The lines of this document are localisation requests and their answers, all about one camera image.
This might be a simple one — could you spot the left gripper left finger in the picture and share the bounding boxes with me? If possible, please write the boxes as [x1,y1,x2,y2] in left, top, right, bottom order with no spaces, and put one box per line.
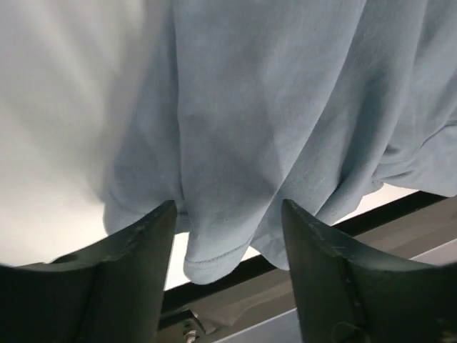
[1,201,176,342]

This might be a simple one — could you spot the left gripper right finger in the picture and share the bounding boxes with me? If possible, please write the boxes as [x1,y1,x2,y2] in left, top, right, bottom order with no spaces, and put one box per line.
[281,200,456,342]

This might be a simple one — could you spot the grey-blue t-shirt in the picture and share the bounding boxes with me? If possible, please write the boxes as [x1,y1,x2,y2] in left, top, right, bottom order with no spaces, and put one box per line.
[104,1,456,284]

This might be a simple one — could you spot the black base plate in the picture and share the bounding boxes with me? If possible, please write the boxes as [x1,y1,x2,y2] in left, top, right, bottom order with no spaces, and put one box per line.
[157,192,456,342]

